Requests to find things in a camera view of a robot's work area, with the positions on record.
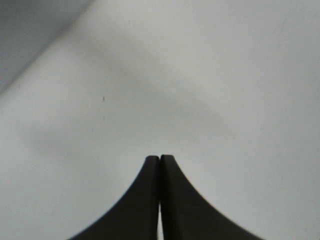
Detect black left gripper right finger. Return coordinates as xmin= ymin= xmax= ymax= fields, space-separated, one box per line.
xmin=160 ymin=155 xmax=259 ymax=240

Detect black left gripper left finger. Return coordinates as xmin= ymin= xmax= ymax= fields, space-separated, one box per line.
xmin=72 ymin=155 xmax=160 ymax=240

